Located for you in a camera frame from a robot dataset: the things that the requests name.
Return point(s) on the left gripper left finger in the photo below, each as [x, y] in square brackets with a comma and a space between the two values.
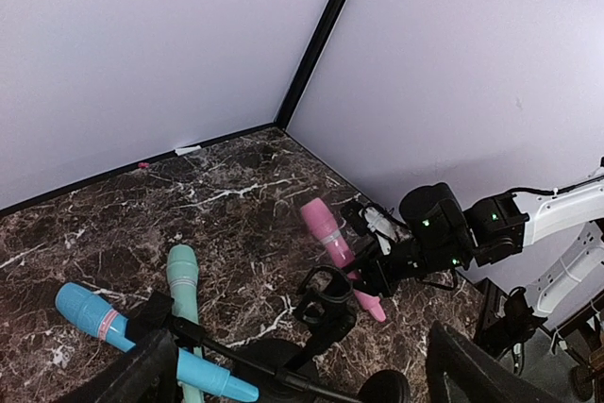
[147, 372]

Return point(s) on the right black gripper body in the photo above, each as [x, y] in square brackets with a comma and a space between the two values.
[380, 274]

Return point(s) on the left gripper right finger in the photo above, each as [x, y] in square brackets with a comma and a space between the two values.
[452, 358]

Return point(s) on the black stand of pink microphone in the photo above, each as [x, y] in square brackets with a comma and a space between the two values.
[325, 311]

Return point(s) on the black stand of blue microphone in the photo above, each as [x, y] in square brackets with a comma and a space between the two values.
[226, 351]

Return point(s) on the pink toy microphone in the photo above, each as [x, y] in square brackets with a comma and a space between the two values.
[323, 226]

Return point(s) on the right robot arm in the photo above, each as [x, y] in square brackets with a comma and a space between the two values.
[434, 234]

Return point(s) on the teal toy microphone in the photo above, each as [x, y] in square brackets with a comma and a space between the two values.
[182, 276]

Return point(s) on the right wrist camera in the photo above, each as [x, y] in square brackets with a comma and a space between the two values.
[373, 220]

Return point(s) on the right black frame post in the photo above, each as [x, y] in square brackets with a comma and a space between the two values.
[305, 69]

